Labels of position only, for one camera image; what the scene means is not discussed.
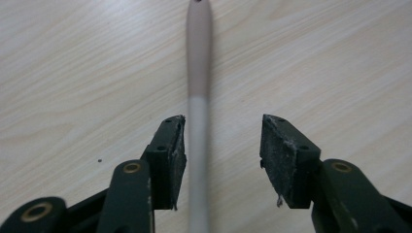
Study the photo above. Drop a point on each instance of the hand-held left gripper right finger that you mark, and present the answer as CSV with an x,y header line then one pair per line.
x,y
286,161

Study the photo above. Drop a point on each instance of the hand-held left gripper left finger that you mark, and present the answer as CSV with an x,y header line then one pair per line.
x,y
165,161

